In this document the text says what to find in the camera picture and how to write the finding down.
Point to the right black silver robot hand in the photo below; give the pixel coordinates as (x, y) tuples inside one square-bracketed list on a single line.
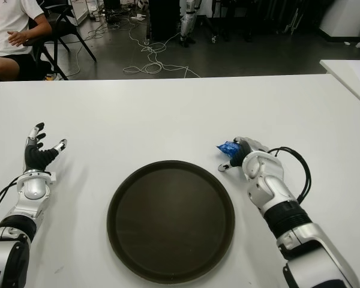
[(243, 153)]

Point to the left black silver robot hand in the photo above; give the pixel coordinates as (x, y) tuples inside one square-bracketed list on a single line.
[(36, 159)]

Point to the blue Oreo snack packet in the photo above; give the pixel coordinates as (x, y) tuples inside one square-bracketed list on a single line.
[(226, 148)]

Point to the right silver black robot arm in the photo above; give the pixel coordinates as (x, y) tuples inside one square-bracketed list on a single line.
[(276, 183)]

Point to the left silver black robot arm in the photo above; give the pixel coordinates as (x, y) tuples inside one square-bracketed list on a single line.
[(33, 187)]

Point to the round dark brown tray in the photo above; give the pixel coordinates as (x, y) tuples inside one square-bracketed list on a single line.
[(171, 219)]

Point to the black stand with casters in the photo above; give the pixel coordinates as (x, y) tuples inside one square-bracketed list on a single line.
[(213, 38)]

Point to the white side table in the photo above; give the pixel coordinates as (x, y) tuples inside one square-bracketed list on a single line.
[(339, 72)]

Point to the seated person in white shirt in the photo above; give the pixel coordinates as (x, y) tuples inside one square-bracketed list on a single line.
[(6, 27)]

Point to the black chair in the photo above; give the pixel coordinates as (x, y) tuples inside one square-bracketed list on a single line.
[(63, 25)]

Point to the standing silver humanoid robot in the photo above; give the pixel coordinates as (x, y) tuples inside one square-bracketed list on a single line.
[(186, 24)]

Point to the black cabinet on casters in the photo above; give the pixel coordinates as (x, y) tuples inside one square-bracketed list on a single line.
[(165, 18)]

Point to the white machine housing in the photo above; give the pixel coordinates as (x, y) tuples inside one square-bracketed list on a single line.
[(345, 15)]

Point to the white power strip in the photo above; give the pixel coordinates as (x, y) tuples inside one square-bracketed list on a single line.
[(138, 17)]

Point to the black white soccer ball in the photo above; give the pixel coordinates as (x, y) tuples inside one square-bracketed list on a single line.
[(142, 3)]

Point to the folded silver metal frame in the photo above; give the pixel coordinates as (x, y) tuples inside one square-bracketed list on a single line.
[(294, 22)]

